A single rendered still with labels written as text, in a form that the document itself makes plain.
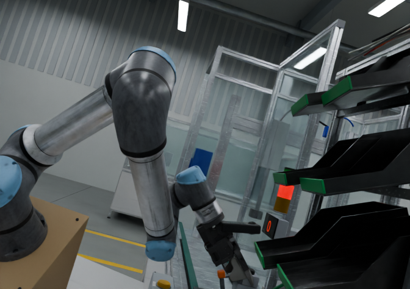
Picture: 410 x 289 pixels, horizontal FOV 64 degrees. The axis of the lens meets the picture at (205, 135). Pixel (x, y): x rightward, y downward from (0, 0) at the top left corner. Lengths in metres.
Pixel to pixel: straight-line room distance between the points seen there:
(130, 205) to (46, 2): 6.37
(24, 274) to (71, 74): 8.73
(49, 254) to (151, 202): 0.33
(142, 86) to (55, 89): 8.99
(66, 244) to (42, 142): 0.28
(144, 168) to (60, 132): 0.26
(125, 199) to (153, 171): 5.32
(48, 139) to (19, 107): 8.96
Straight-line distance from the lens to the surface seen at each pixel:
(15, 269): 0.97
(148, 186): 0.72
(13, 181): 0.85
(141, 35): 9.52
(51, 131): 0.87
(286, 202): 1.18
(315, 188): 0.54
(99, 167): 9.13
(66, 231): 1.00
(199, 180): 0.91
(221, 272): 0.99
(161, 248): 0.85
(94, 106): 0.78
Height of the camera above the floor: 1.34
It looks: 5 degrees up
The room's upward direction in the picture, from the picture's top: 16 degrees clockwise
